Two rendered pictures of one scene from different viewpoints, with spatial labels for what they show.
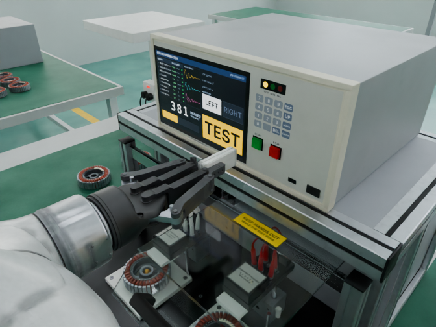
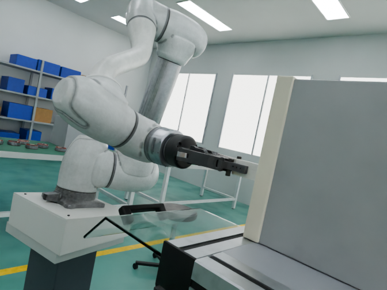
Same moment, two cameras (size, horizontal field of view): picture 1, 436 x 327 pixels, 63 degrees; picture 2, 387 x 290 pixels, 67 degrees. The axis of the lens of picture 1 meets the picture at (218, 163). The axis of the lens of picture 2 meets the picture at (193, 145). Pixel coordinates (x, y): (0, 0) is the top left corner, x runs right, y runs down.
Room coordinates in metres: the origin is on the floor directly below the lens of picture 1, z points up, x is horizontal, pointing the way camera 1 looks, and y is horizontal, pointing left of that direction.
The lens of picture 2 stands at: (0.33, -0.53, 1.23)
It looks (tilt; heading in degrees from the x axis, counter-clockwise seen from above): 3 degrees down; 87
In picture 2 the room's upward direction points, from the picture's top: 12 degrees clockwise
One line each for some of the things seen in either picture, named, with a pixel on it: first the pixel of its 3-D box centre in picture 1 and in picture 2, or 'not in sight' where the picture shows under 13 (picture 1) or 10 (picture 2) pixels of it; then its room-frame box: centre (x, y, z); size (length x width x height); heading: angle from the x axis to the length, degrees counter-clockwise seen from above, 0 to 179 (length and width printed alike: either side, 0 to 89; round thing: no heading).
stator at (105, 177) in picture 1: (94, 177); not in sight; (1.05, 0.44, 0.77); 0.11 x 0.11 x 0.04
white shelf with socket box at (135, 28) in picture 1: (149, 74); not in sight; (1.56, 0.31, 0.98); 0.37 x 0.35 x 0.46; 45
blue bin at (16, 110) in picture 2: not in sight; (16, 110); (-2.91, 5.50, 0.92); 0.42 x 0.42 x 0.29; 45
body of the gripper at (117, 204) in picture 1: (130, 208); (189, 153); (0.36, 0.11, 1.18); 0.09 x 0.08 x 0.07; 134
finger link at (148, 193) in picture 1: (178, 191); (209, 159); (0.40, 0.05, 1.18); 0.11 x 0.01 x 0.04; 133
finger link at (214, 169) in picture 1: (215, 175); (231, 166); (0.44, 0.00, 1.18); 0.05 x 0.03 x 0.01; 134
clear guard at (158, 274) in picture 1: (239, 266); (196, 248); (0.40, -0.03, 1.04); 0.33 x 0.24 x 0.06; 135
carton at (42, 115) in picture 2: not in sight; (39, 114); (-2.62, 5.81, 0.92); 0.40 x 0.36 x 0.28; 135
